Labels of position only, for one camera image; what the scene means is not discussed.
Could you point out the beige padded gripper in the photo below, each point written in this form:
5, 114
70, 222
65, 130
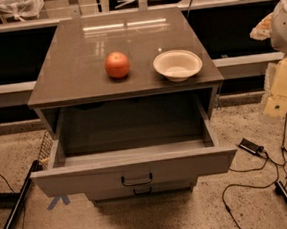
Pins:
285, 29

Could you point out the grey top drawer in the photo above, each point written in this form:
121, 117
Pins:
94, 149

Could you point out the grey drawer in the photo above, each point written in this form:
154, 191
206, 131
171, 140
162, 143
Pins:
119, 193
94, 149

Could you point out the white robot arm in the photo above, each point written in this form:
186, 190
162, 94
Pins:
274, 27

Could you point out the lower grey drawer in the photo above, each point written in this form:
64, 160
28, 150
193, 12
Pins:
119, 193

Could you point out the grey drawer cabinet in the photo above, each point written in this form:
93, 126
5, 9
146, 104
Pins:
74, 72

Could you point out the black power adapter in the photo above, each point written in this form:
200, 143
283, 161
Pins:
250, 147

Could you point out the white paper bowl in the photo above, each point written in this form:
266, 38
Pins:
177, 65

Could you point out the red apple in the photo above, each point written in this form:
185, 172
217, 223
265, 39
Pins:
117, 65

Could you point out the blue tape cross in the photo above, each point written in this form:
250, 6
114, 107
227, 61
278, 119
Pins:
65, 200

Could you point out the black bar left floor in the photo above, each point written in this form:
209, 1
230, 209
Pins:
20, 197

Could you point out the white plastic bag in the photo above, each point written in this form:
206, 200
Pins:
21, 9

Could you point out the black lower drawer handle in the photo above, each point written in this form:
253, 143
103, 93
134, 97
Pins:
142, 191

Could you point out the black drawer handle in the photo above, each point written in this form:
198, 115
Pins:
137, 181
142, 191

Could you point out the black top drawer handle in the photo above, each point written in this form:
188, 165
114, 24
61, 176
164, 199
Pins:
137, 181

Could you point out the wire mesh basket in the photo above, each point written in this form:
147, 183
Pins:
44, 152

